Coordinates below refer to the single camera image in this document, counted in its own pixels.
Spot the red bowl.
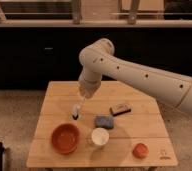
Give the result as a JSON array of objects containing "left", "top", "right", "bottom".
[{"left": 50, "top": 123, "right": 80, "bottom": 155}]

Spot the blue sponge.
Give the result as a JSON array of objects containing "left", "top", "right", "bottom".
[{"left": 95, "top": 116, "right": 114, "bottom": 129}]

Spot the small orange round object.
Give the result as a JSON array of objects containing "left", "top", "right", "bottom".
[{"left": 132, "top": 143, "right": 149, "bottom": 159}]

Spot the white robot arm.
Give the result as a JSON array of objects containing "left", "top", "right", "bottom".
[{"left": 79, "top": 38, "right": 192, "bottom": 116}]

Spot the wooden railing shelf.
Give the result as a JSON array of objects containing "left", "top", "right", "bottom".
[{"left": 0, "top": 0, "right": 192, "bottom": 28}]

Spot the white cup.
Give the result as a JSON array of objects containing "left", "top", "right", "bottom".
[{"left": 89, "top": 128, "right": 109, "bottom": 147}]

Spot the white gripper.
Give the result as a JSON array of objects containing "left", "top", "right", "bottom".
[{"left": 78, "top": 78, "right": 99, "bottom": 99}]

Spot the white dish brush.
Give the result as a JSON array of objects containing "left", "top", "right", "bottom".
[{"left": 72, "top": 98, "right": 86, "bottom": 120}]

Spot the wooden table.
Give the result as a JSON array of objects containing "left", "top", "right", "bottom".
[{"left": 26, "top": 81, "right": 178, "bottom": 168}]

